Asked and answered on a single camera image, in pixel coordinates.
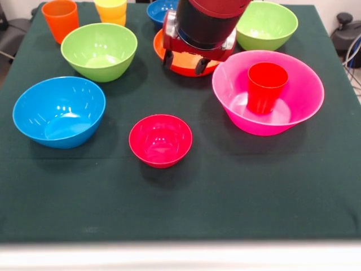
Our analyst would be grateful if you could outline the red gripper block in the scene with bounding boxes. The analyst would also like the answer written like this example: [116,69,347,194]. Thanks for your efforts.
[162,33,236,76]

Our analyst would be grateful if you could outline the orange bowl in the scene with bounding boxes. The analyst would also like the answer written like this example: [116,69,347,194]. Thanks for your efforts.
[153,28,223,77]

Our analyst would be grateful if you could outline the small crimson pink bowl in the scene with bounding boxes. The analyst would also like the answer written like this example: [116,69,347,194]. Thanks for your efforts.
[128,113,193,169]

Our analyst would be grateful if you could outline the red cup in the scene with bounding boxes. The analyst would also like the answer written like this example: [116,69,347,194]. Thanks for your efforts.
[247,62,289,115]

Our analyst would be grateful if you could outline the large magenta bowl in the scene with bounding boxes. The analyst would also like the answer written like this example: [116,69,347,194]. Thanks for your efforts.
[212,50,325,137]

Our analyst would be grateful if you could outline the small dark blue bowl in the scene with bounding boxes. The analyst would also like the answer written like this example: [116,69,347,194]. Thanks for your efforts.
[146,0,180,29]

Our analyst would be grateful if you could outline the lime green bowl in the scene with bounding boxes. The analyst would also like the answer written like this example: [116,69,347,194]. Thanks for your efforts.
[60,23,138,83]
[236,1,299,52]

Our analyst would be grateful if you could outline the yellow cup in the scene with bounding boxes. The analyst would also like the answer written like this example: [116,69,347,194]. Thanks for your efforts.
[93,0,128,27]

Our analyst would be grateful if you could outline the orange cup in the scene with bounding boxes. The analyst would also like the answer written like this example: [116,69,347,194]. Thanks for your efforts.
[41,0,80,45]

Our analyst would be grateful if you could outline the dark green table cloth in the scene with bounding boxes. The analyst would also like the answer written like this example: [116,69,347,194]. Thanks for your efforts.
[0,2,361,243]

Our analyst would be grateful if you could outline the light blue bowl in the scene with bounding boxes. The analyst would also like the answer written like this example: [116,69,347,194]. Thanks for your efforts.
[12,76,107,150]

